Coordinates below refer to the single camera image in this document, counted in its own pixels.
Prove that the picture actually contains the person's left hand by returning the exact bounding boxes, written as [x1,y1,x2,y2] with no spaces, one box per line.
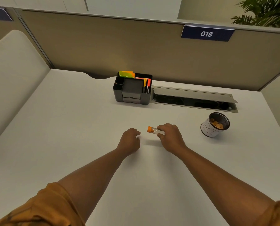
[117,128,141,156]

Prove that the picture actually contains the person's right hand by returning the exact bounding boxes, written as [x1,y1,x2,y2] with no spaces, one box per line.
[156,123,187,154]

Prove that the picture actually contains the clear tube with orange cap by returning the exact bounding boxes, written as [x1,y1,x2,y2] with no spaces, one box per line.
[147,126,165,136]

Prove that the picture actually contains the person's right forearm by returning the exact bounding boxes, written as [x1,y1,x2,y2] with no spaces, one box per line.
[178,146,277,226]

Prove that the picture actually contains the person's left forearm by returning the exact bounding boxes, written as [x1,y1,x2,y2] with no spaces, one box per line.
[57,148,129,222]

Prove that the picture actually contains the black desk organizer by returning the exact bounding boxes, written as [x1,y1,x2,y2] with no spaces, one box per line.
[113,72,153,105]

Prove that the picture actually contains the black mesh cup white sleeve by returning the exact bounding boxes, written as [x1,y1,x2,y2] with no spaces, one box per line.
[200,112,230,138]

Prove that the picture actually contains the wooden pieces in cup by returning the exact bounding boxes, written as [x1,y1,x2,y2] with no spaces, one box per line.
[211,118,224,130]

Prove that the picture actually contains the beige desk partition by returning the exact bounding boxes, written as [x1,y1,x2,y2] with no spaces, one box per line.
[14,8,280,91]

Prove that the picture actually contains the blue desk number sign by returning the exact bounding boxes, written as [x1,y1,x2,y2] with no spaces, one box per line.
[181,24,235,42]

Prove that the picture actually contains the orange left sleeve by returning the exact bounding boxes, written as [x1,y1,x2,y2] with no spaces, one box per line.
[0,182,86,226]

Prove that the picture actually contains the green potted plant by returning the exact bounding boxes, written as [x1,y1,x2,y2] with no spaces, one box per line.
[230,0,280,28]

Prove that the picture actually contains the grey cable tray flap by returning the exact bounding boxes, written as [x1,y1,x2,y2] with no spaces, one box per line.
[151,86,239,113]

